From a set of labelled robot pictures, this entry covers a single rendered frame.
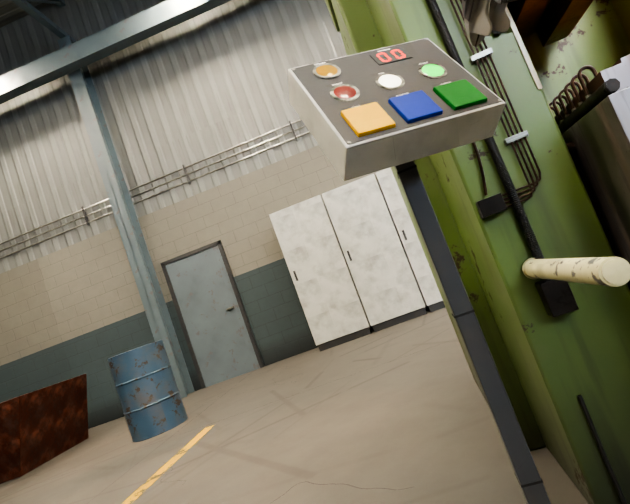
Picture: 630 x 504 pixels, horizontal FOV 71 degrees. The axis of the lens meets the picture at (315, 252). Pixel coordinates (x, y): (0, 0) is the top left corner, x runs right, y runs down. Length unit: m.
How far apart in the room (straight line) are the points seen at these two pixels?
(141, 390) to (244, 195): 3.64
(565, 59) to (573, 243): 0.70
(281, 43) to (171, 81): 1.96
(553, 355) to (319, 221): 5.33
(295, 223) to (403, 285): 1.76
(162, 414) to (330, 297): 2.71
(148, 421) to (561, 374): 4.24
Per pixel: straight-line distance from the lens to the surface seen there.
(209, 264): 7.36
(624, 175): 1.16
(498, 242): 1.20
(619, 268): 0.79
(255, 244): 7.17
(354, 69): 0.99
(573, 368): 1.27
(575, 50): 1.75
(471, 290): 1.64
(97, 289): 8.28
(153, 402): 4.96
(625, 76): 1.20
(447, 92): 0.94
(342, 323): 6.31
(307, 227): 6.37
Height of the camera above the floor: 0.74
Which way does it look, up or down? 6 degrees up
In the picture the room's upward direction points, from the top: 20 degrees counter-clockwise
